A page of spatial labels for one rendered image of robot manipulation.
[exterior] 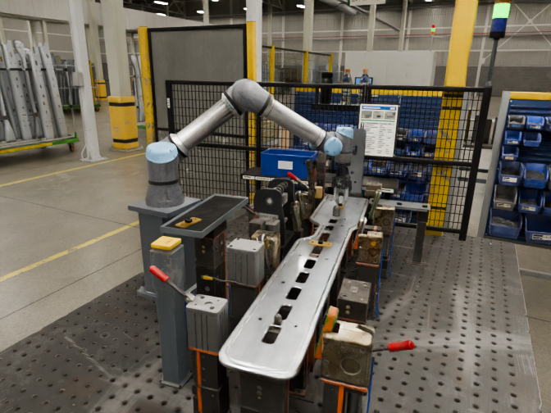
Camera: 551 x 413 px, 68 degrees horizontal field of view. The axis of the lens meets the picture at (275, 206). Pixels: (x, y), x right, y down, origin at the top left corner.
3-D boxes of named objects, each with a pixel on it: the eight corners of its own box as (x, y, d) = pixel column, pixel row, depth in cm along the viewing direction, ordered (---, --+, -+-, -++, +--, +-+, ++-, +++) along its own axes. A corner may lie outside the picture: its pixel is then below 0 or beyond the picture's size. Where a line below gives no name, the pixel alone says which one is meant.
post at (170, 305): (180, 390, 121) (171, 255, 107) (158, 383, 123) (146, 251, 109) (193, 373, 128) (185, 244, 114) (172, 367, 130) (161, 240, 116)
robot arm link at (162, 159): (145, 182, 154) (142, 147, 150) (150, 174, 167) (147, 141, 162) (178, 181, 156) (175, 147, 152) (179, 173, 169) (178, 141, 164)
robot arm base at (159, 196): (137, 204, 160) (134, 179, 157) (163, 194, 173) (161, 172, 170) (167, 210, 154) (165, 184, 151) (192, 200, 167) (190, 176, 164)
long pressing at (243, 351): (307, 387, 84) (307, 381, 83) (207, 363, 90) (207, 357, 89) (370, 200, 209) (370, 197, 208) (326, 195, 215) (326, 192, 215)
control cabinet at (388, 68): (338, 156, 833) (346, 25, 756) (346, 152, 878) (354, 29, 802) (419, 164, 766) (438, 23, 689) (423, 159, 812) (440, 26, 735)
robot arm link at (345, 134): (332, 126, 182) (350, 126, 183) (330, 150, 186) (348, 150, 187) (337, 129, 175) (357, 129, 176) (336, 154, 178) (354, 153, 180)
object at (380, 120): (394, 159, 232) (400, 103, 222) (354, 156, 238) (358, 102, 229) (394, 158, 234) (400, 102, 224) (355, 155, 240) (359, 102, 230)
